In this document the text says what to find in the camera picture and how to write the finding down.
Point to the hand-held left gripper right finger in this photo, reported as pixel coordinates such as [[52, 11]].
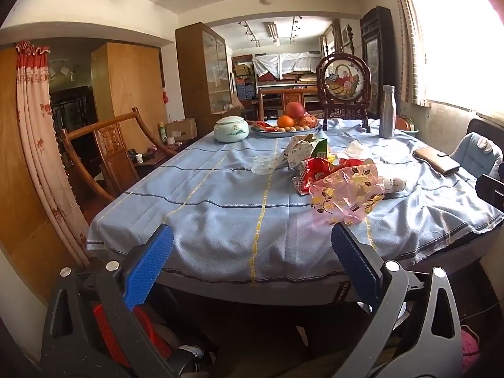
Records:
[[354, 267]]

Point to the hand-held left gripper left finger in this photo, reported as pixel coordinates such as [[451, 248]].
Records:
[[149, 264]]

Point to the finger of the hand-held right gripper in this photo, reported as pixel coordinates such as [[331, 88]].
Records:
[[492, 191]]

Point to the pink floral plastic bag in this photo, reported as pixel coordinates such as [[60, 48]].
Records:
[[346, 193]]

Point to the red plastic mesh basket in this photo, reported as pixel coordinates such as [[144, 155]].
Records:
[[104, 330]]

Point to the white printed paper cup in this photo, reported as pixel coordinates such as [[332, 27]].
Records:
[[393, 184]]

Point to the red snack wrapper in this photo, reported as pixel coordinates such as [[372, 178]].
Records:
[[317, 171]]

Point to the white tissue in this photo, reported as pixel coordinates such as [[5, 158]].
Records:
[[356, 150]]

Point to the white green paper carton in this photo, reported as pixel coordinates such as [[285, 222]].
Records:
[[301, 151]]

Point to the clear plastic cup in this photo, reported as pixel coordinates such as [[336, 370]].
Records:
[[263, 164]]

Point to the chair with blue cushion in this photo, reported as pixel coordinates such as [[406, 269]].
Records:
[[472, 153]]

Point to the brown leather wallet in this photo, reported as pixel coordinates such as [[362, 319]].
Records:
[[435, 160]]

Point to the light blue striped tablecloth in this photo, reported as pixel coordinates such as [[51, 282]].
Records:
[[236, 204]]

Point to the small white cup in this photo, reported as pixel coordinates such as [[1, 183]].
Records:
[[139, 158]]

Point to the dark wooden side table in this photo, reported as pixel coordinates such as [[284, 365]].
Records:
[[157, 157]]

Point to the orange plastic basin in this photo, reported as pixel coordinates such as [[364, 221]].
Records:
[[405, 125]]

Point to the carved wooden armchair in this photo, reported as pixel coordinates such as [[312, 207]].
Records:
[[116, 153]]

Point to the silver metal bottle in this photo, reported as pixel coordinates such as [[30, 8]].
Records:
[[387, 114]]

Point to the green bottle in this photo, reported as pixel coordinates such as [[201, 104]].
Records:
[[162, 134]]

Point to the pink slipper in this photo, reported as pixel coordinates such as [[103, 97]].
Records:
[[469, 346]]

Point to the cardboard box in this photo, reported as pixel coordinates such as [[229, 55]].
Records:
[[182, 128]]

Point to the blue oval fruit plate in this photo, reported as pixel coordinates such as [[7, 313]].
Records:
[[313, 129]]

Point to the pile of walnuts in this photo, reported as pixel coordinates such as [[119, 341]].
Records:
[[293, 128]]

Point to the orange wrapped snack bag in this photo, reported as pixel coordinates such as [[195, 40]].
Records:
[[308, 121]]

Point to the white green ceramic jar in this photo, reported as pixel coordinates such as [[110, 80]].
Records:
[[230, 130]]

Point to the orange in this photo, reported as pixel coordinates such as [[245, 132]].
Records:
[[285, 122]]

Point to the checked window curtain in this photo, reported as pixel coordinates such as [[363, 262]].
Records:
[[411, 47]]

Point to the red snack packets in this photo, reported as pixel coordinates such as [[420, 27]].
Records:
[[264, 126]]

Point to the red mango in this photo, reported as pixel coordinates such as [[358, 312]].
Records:
[[295, 109]]

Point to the wooden partition panel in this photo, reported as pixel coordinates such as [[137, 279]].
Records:
[[12, 165]]

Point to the pink red floral curtain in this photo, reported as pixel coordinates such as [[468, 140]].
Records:
[[37, 126]]

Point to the light wooden wardrobe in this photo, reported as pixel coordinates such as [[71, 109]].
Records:
[[130, 86]]

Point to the carved wooden chair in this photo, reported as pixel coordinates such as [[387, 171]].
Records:
[[291, 97]]

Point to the dark carved tall cabinet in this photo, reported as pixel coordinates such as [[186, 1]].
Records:
[[378, 47]]

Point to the round embroidered table screen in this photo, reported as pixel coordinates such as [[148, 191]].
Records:
[[343, 78]]

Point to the glass door wooden cabinet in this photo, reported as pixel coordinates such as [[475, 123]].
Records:
[[197, 75]]

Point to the storage shelf with boxes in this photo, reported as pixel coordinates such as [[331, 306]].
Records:
[[244, 78]]

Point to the white dust cloth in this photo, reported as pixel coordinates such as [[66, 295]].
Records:
[[283, 65]]

